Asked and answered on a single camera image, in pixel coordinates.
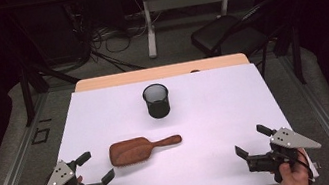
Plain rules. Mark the white table mat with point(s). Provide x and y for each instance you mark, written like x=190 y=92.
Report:
x=198 y=124

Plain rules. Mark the white-legged desk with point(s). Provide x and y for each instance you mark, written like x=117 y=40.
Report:
x=150 y=34

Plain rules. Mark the black folding chair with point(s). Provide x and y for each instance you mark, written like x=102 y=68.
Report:
x=227 y=33

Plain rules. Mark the brown wooden hairbrush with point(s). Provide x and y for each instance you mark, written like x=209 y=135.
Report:
x=131 y=150

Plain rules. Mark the person's right hand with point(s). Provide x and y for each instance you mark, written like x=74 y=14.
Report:
x=295 y=178

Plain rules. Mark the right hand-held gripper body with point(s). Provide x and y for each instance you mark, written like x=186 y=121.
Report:
x=287 y=139

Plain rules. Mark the black metal stand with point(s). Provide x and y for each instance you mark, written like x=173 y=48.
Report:
x=298 y=63
x=27 y=102

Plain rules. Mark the black mesh cup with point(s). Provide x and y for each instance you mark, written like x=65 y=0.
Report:
x=158 y=108

